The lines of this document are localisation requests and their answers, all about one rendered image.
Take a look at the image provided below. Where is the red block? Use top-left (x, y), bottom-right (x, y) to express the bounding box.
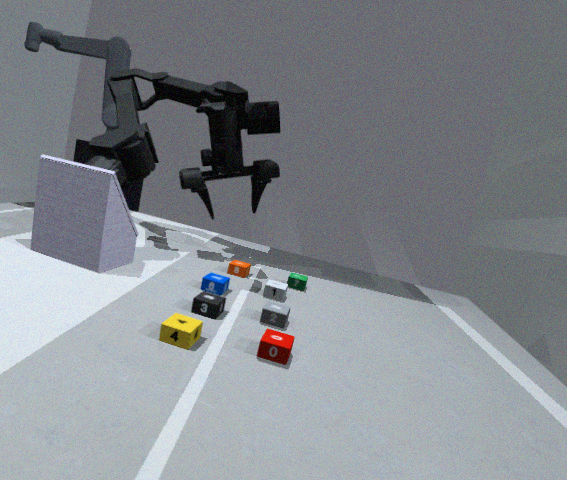
top-left (256, 329), bottom-right (295, 365)

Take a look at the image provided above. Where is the green block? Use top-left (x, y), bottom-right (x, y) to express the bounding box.
top-left (287, 272), bottom-right (308, 291)

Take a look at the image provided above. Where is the yellow block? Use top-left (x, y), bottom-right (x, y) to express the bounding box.
top-left (159, 313), bottom-right (203, 350)

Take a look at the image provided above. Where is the orange block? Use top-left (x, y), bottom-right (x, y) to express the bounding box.
top-left (227, 260), bottom-right (251, 278)

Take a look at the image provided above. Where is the blue block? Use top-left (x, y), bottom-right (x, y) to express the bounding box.
top-left (201, 273), bottom-right (230, 296)

